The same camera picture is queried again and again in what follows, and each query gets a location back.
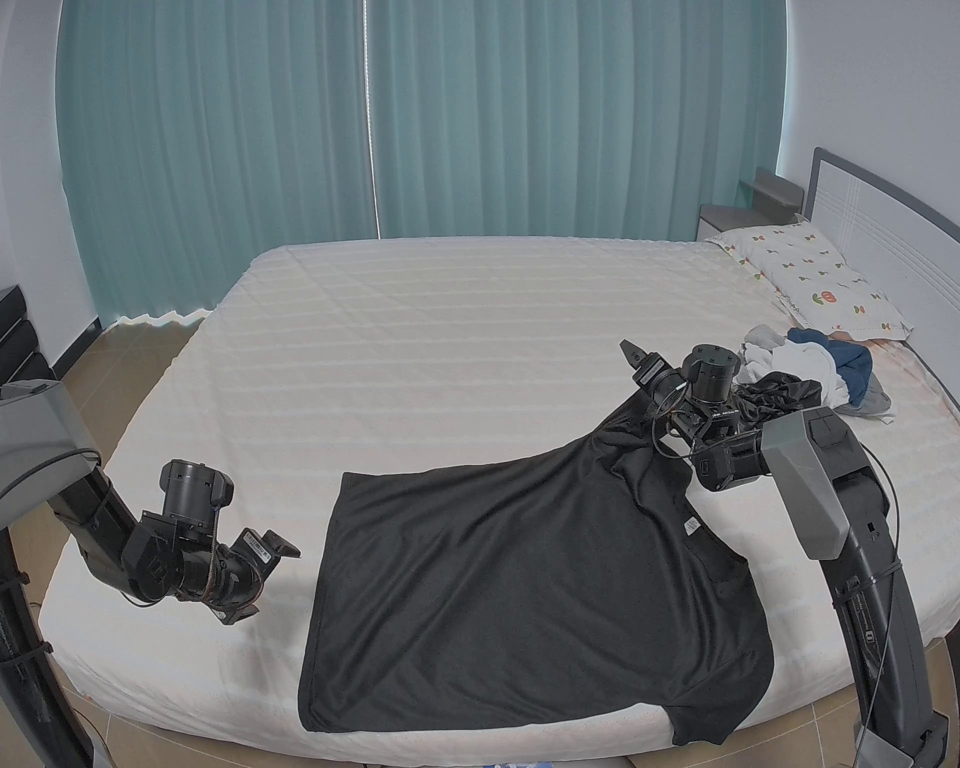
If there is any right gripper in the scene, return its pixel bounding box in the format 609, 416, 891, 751
619, 339, 694, 411

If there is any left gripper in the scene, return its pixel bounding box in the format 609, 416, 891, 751
201, 528, 303, 625

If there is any black T-shirt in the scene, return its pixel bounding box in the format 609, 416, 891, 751
297, 393, 776, 747

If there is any bed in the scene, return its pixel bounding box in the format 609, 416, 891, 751
36, 147, 960, 762

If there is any pile of clothes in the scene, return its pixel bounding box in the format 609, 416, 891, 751
738, 324, 895, 425

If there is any black garment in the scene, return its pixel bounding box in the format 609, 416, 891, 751
735, 375, 826, 421

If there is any grey bedside table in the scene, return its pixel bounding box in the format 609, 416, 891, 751
699, 166, 807, 243

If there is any white printed pillow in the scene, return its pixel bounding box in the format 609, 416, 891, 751
705, 219, 916, 342

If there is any blue-green curtain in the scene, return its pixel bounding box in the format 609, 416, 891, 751
366, 0, 795, 245
56, 0, 380, 331

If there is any black chest of drawers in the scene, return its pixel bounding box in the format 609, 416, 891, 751
0, 285, 57, 399

